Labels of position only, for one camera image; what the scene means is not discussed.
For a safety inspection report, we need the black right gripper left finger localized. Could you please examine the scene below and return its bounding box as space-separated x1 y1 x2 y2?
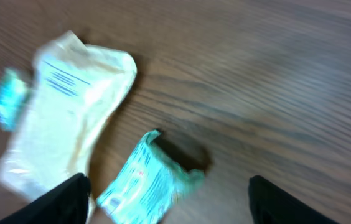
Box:
0 173 91 224

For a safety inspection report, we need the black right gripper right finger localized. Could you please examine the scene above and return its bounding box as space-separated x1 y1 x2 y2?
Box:
248 175 337 224

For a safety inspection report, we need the teal wipes packet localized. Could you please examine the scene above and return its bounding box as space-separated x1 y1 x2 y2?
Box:
96 130 205 224

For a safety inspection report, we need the beige clear pouch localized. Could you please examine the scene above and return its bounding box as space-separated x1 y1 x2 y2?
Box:
0 30 138 223

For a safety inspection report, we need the green tissue pack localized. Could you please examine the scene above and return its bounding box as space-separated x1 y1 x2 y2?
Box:
0 67 30 131

